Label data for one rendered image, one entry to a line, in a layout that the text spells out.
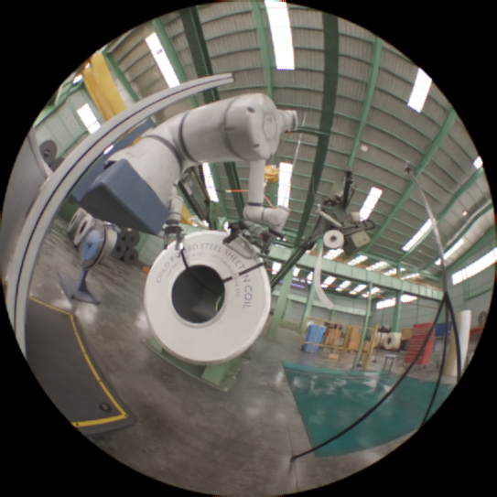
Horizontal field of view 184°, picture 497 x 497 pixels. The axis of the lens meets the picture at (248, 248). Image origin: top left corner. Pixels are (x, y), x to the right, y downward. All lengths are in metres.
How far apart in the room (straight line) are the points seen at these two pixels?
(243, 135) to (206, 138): 0.08
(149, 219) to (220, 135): 0.20
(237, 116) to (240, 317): 1.13
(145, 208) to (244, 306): 1.01
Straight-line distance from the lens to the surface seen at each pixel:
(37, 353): 0.71
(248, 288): 1.18
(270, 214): 0.84
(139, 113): 0.52
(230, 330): 1.19
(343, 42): 11.93
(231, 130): 0.29
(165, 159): 0.35
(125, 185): 0.28
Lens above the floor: 0.79
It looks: 22 degrees up
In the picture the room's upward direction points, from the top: 21 degrees clockwise
